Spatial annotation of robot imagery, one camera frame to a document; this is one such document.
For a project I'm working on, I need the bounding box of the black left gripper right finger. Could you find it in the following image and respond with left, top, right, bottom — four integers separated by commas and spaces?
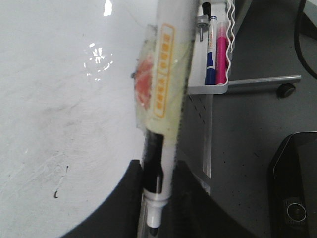
158, 161, 271, 238

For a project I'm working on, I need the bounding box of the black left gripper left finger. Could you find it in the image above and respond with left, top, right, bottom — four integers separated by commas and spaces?
63, 160, 142, 238

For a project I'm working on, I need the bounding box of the white black whiteboard marker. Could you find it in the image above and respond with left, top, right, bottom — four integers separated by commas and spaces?
134, 0, 200, 238

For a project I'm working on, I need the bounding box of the blue whiteboard marker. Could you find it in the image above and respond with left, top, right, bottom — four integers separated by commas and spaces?
205, 16, 217, 85

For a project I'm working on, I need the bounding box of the grey whiteboard stand leg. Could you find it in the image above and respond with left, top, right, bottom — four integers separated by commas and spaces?
228, 75, 302, 88

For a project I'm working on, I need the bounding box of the pink highlighter marker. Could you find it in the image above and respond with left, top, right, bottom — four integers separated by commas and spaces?
215, 22, 227, 85

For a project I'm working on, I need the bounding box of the black caster wheel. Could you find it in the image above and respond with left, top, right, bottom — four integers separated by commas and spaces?
276, 83, 296, 98

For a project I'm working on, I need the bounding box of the white metal marker tray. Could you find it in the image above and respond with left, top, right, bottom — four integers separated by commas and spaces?
187, 0, 235, 95

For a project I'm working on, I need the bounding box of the white whiteboard with aluminium frame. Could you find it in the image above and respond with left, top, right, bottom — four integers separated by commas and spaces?
0, 0, 213, 238

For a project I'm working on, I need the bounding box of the black camera device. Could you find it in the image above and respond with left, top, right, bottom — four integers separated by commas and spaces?
267, 131, 317, 238

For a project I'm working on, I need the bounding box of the black cable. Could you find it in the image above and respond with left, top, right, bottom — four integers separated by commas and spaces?
294, 0, 317, 77

